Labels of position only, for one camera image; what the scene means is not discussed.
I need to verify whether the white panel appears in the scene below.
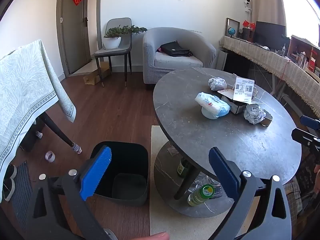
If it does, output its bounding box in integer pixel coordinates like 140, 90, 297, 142
216, 49, 229, 71

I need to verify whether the black shoe with white sole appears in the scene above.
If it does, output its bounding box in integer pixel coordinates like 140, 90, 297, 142
2, 179, 15, 202
4, 164, 17, 180

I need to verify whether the person's right hand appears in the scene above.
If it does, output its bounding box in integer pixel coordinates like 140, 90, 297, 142
314, 164, 320, 193

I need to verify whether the beige curtain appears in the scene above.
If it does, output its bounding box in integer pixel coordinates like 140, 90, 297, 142
250, 0, 288, 28

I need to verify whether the green glass bottle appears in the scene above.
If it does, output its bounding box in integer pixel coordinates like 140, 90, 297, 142
177, 159, 190, 178

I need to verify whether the bright window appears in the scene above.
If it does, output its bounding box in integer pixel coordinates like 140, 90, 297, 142
277, 0, 320, 48

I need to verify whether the brown tape roll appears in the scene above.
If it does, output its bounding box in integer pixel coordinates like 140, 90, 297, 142
260, 110, 273, 126

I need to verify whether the flat cardboard box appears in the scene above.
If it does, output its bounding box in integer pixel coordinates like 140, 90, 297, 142
83, 66, 112, 85

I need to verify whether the white and blue plastic packet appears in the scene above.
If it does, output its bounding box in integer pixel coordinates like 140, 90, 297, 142
195, 92, 231, 119

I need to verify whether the grey door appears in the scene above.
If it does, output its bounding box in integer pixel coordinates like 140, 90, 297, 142
56, 0, 91, 75

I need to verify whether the plastic bottle with green cap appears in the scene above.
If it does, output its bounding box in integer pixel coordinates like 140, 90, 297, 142
187, 184, 215, 207

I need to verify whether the potted plant in white pot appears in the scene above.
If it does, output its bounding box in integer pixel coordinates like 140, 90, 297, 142
103, 25, 148, 50

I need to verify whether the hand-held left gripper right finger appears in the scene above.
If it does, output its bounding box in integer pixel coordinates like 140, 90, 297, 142
209, 147, 292, 240

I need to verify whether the grey armchair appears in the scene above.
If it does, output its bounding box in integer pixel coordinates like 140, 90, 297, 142
142, 27, 217, 84

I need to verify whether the black handbag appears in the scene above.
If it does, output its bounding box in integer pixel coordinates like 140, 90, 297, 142
160, 41, 193, 57

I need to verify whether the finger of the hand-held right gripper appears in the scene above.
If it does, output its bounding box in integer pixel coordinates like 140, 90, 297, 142
291, 128, 320, 153
300, 115, 320, 130

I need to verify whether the wooden picture frame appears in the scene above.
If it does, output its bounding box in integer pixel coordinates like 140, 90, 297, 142
224, 17, 240, 38

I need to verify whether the round grey marble coffee table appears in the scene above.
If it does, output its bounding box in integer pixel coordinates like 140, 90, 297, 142
153, 67, 302, 218

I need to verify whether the grey paper ball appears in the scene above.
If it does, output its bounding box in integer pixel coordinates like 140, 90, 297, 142
208, 77, 227, 91
244, 104, 265, 125

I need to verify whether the black trash bin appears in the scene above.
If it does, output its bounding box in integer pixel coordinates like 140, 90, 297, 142
90, 141, 149, 207

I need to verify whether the beige rug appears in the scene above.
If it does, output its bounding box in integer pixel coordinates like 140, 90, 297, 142
149, 125, 250, 240

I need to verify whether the desk with beige fringed cloth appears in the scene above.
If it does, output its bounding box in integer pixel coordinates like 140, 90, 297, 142
219, 35, 320, 119

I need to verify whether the dark wooden speaker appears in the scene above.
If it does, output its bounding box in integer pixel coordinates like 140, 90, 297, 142
241, 27, 254, 42

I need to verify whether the dark ribbed floor mat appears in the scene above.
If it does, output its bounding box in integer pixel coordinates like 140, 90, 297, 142
11, 161, 34, 230

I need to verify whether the black box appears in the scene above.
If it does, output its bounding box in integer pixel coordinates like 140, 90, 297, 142
20, 116, 45, 152

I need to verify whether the clear plastic bottle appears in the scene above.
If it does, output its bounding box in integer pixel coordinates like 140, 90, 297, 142
192, 174, 221, 193

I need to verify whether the grey chair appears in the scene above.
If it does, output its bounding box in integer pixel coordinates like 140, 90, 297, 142
94, 17, 132, 87

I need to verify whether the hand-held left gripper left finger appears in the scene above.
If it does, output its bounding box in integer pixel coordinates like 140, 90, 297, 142
26, 145, 112, 240

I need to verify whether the wooden shelf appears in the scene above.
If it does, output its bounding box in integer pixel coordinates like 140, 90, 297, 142
287, 35, 320, 75

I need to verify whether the black monitor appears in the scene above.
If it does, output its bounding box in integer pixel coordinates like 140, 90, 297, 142
253, 21, 286, 49

